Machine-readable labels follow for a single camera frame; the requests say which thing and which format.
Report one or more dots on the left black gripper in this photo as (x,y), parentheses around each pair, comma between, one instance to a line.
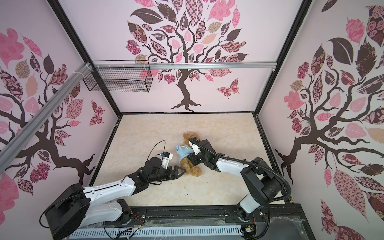
(175,176)

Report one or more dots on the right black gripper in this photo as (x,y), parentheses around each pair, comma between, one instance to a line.
(194,159)

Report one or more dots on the brown plush teddy bear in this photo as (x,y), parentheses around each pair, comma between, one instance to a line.
(186,163)

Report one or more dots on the light blue fleece hoodie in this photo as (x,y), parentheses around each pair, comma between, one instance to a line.
(183,151)

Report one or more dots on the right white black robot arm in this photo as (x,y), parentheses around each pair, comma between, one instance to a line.
(262,182)

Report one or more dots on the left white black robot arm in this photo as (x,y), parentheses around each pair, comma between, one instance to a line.
(81,206)

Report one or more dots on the white slotted cable duct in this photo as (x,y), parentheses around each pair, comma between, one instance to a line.
(156,233)

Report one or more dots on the rear aluminium rail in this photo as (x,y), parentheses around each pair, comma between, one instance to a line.
(170,66)

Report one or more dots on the aluminium rail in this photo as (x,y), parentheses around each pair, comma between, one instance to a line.
(11,150)
(170,66)

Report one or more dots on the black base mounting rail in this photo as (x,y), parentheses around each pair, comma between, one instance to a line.
(277,222)

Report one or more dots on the black wire mesh basket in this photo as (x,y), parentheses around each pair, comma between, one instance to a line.
(130,77)

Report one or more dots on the left aluminium rail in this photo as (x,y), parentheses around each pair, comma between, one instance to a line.
(11,150)

